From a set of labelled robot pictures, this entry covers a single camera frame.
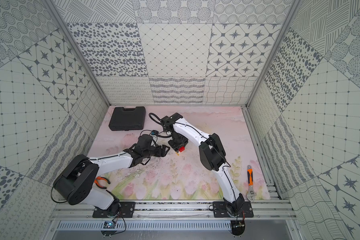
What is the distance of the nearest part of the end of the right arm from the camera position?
688 millimetres

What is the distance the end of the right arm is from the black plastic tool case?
0.33 metres

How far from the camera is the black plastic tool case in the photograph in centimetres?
104
